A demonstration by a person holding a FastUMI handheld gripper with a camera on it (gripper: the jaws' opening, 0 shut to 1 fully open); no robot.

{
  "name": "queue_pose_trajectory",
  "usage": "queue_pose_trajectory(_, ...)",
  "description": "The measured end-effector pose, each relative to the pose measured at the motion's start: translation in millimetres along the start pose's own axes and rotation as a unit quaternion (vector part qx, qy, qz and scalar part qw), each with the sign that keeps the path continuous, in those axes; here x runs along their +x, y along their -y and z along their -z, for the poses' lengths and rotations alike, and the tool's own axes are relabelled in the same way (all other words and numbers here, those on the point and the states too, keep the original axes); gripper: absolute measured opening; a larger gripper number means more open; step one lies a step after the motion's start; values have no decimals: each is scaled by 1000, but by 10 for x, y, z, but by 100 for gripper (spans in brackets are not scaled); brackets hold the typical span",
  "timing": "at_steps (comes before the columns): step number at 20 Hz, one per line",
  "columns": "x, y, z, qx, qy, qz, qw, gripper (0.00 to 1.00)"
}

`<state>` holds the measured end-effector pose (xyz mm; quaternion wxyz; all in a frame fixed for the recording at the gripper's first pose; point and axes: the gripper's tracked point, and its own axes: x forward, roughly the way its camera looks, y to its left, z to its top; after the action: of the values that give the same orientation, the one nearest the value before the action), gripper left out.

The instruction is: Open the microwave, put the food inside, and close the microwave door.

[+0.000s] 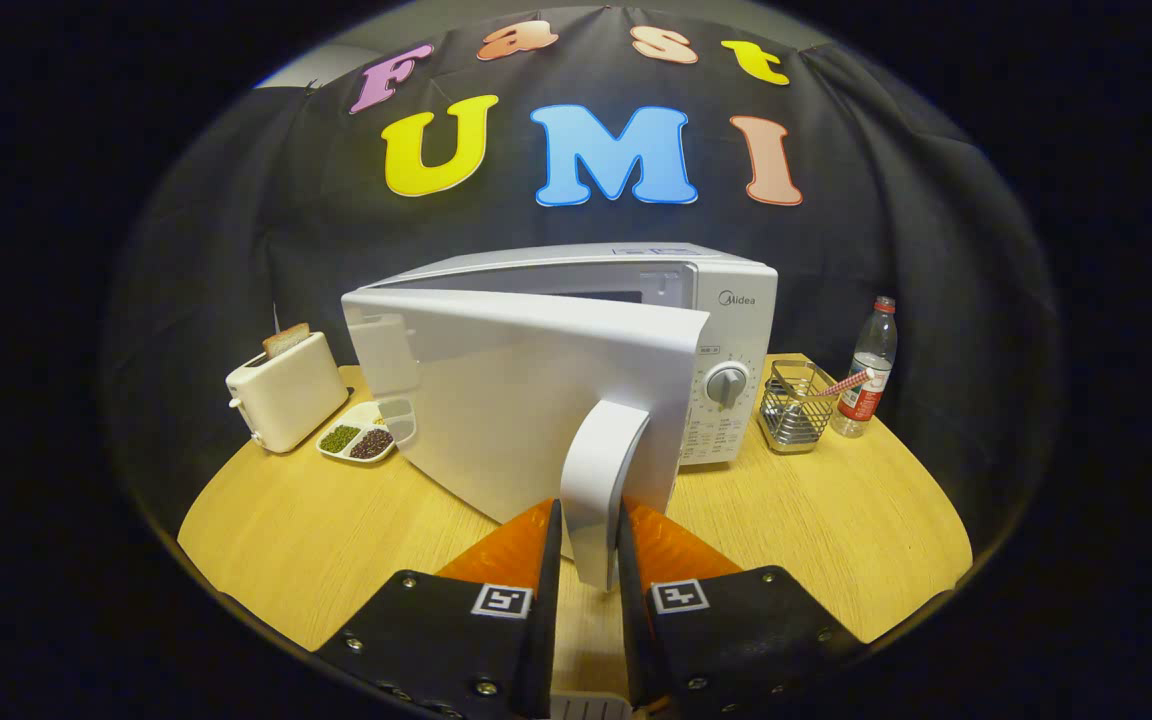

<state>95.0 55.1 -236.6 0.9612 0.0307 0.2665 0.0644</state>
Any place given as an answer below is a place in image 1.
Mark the clear red label bottle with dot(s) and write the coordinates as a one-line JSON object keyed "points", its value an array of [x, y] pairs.
{"points": [[871, 370]]}

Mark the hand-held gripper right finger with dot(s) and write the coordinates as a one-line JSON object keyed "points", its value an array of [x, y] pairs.
{"points": [[633, 620]]}

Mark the white toaster oven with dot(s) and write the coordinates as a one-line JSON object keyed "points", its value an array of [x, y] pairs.
{"points": [[536, 400]]}

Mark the toasted bread slice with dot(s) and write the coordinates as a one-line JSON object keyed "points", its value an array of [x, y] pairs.
{"points": [[286, 340]]}

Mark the red striped stick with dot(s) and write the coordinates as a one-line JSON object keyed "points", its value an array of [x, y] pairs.
{"points": [[846, 383]]}

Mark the white divided bean dish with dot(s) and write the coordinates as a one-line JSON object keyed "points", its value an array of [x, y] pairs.
{"points": [[356, 440]]}

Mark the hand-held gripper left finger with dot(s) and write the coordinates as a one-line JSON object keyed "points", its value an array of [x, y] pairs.
{"points": [[541, 620]]}

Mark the cream toaster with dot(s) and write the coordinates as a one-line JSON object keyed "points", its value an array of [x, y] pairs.
{"points": [[286, 400]]}

